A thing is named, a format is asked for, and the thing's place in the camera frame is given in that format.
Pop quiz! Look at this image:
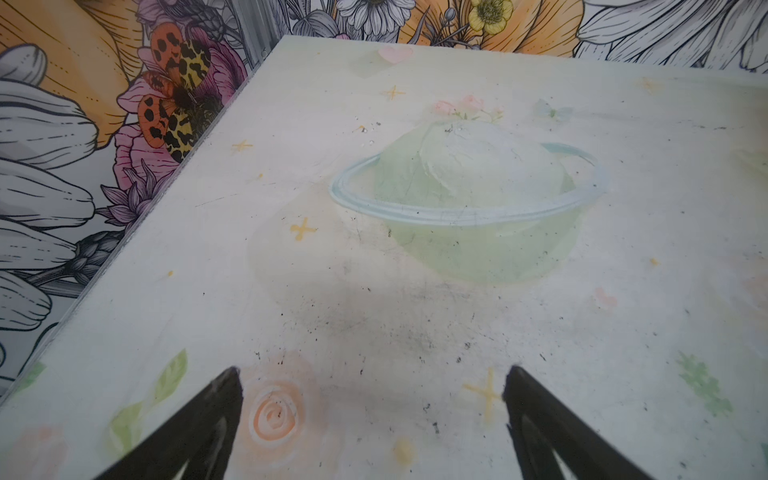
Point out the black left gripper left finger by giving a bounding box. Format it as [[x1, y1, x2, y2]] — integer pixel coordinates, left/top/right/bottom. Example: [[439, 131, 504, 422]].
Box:
[[98, 366, 243, 479]]

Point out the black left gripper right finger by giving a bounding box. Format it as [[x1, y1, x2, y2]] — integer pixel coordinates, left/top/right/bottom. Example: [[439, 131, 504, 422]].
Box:
[[502, 365, 651, 480]]

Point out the left aluminium corner post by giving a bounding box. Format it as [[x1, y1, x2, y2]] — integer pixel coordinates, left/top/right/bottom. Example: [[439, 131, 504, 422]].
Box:
[[231, 0, 290, 69]]

